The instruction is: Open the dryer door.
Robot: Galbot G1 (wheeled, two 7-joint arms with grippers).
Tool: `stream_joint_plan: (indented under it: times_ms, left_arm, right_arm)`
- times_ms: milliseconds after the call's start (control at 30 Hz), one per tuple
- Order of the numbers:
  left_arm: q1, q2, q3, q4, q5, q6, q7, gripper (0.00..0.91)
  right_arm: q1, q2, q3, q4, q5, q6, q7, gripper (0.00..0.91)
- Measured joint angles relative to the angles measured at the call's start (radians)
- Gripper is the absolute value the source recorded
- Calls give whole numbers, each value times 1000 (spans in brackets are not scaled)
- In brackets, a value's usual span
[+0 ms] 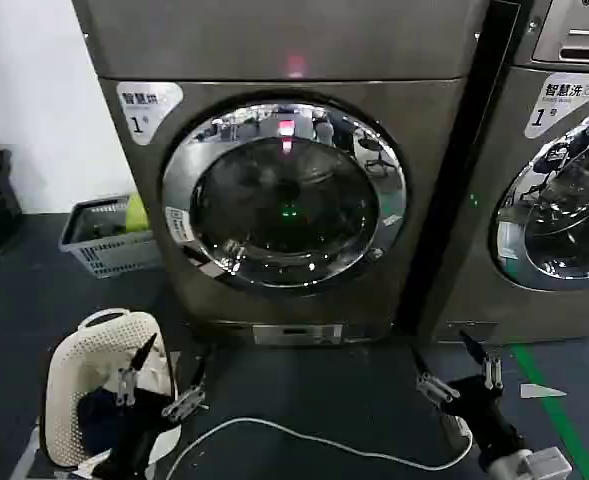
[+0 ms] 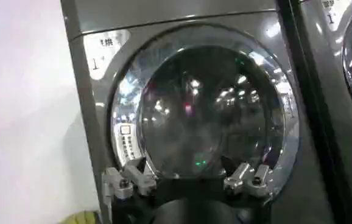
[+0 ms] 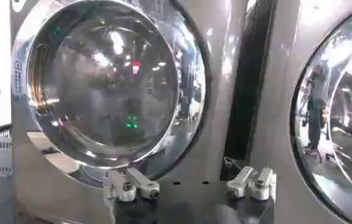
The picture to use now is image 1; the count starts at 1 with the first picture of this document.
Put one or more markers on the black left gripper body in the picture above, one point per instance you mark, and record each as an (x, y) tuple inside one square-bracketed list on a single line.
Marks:
[(139, 430)]

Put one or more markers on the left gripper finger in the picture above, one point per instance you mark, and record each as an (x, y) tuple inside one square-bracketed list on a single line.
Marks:
[(189, 395), (133, 370)]

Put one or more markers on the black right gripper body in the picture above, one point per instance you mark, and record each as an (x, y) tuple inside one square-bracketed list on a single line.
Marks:
[(481, 410)]

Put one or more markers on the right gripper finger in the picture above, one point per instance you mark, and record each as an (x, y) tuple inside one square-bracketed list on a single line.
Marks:
[(490, 370), (436, 386)]

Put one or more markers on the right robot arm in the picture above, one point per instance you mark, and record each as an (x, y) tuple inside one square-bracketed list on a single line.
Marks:
[(529, 465)]

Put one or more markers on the dark blue garment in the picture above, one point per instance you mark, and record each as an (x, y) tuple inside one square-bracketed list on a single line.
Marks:
[(93, 420)]

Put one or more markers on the white perforated laundry basket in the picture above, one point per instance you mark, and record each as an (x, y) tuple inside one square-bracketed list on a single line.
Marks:
[(89, 350)]

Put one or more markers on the white paper arrow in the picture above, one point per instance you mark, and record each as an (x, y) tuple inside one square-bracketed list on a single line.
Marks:
[(538, 391)]

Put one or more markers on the green floor tape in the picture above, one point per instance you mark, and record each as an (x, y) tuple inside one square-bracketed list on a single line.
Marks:
[(554, 400)]

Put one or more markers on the grey plastic crate basket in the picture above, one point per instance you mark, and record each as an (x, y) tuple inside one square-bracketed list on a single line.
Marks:
[(109, 252)]

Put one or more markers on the yellow-green cloth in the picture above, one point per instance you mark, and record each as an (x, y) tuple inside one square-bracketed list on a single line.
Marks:
[(136, 212)]

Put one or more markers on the grey dryer with drawer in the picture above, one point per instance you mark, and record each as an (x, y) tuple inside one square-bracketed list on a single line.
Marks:
[(534, 210)]

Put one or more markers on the round glass dryer door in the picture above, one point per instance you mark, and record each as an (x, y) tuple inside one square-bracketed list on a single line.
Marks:
[(569, 210), (284, 200)]

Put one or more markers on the grey dryer with red light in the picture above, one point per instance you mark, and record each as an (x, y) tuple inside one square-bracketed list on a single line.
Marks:
[(294, 45)]

